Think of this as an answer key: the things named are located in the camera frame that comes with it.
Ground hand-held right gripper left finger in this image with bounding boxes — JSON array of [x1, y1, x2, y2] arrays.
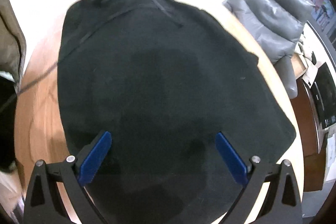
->
[[22, 131, 113, 224]]

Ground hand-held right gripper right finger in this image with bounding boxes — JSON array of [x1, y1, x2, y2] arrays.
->
[[215, 132, 303, 224]]

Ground black fleece jacket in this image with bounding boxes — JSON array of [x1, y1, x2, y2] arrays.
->
[[57, 0, 297, 224]]

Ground dark wood cabinet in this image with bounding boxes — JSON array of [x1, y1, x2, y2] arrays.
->
[[291, 77, 331, 191]]

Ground person's beige jacket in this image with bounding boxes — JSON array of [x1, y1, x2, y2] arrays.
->
[[0, 0, 27, 83]]

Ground dark cloth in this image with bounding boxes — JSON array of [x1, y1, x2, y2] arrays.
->
[[0, 77, 19, 174]]

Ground black microwave oven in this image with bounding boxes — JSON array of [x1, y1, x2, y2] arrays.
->
[[310, 62, 336, 127]]

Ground light wood side cabinet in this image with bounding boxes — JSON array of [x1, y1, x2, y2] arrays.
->
[[291, 52, 309, 80]]

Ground beige and black garment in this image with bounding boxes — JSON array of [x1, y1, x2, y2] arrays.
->
[[294, 35, 319, 88]]

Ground grey leather armchair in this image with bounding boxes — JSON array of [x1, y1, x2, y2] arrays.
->
[[223, 0, 319, 100]]

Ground black cable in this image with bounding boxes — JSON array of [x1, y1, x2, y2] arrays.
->
[[0, 61, 59, 114]]

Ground window with dark frame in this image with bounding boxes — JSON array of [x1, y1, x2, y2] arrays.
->
[[297, 0, 336, 43]]

